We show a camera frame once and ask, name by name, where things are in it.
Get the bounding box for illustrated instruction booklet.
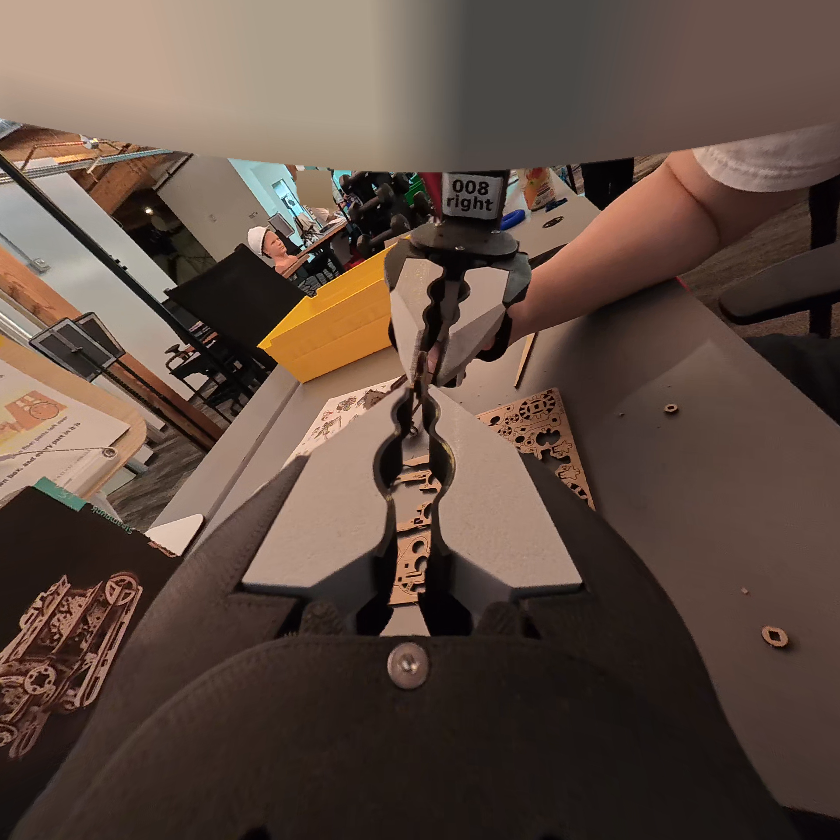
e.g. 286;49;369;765
289;377;404;460

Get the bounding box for black model kit box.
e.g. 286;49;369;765
0;477;186;765

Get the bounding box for white shirt sleeve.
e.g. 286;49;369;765
692;121;840;193

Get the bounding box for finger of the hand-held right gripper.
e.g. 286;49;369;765
387;239;448;389
433;266;509;389

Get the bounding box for printed paper poster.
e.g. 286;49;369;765
0;357;132;490

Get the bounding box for laser-cut plywood parts sheet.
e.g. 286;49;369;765
387;387;597;608

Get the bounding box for brown wooden desk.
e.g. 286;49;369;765
282;220;349;277

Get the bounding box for light wooden board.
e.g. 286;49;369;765
0;335;148;503

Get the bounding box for mannequin head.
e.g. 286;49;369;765
261;231;309;278

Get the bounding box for black office chair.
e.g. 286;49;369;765
717;176;840;339

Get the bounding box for white cardboard piece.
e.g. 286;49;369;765
146;514;206;557

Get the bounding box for person's right forearm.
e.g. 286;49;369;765
508;151;818;358

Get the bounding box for rack of black dumbbells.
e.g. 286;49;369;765
338;169;424;260

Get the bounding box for black framed sign holder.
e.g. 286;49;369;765
29;312;127;383

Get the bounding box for stack of yellow plastic bins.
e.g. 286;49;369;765
257;244;403;385

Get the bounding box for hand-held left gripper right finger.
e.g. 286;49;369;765
428;386;585;601

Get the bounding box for orange white container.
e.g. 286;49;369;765
521;166;560;212

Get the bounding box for black metal furniture frame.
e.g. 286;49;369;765
164;322;273;411

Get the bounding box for thin wooden stick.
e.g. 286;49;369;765
513;332;538;389

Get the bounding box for black panel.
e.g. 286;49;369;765
163;244;311;332

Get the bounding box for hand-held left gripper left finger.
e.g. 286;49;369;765
240;386;403;601

